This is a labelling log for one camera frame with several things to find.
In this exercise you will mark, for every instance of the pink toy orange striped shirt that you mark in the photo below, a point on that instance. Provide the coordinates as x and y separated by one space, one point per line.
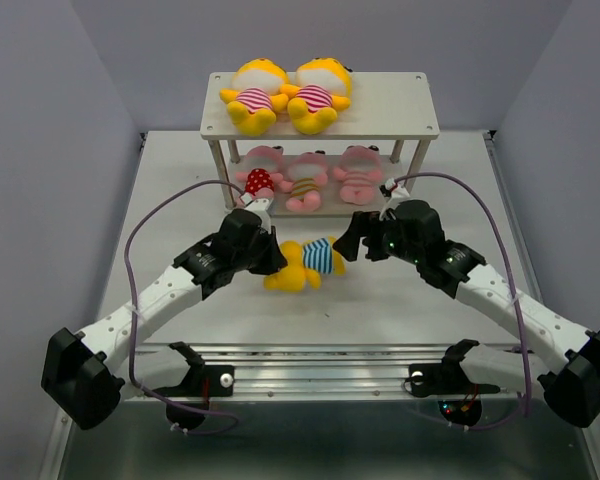
305 176

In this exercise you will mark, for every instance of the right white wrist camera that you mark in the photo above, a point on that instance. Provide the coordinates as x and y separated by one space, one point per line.
394 193

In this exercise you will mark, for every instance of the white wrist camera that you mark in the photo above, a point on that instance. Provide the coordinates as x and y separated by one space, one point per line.
260 207
394 193

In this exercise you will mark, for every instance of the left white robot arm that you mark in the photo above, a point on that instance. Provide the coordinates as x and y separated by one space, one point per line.
89 372

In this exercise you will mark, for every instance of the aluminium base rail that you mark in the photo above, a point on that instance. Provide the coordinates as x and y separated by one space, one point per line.
255 373

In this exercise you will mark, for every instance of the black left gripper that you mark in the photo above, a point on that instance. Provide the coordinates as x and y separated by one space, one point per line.
274 259

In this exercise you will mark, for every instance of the white two-tier wooden shelf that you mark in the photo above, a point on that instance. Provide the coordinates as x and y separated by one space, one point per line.
391 110

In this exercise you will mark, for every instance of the yellow toy blue striped shirt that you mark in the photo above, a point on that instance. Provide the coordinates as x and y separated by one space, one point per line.
306 264

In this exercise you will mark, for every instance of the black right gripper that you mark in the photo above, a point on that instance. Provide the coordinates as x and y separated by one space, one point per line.
363 224

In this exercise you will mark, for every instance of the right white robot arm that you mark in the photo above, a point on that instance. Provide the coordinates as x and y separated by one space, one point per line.
557 359

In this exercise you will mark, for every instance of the yellow toy pink striped shirt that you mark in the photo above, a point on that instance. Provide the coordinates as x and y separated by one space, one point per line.
254 98

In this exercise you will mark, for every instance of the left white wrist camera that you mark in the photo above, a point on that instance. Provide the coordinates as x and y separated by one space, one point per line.
260 207

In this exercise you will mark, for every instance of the pink toy red polka-dot shirt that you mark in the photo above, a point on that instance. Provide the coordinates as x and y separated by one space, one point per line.
261 170

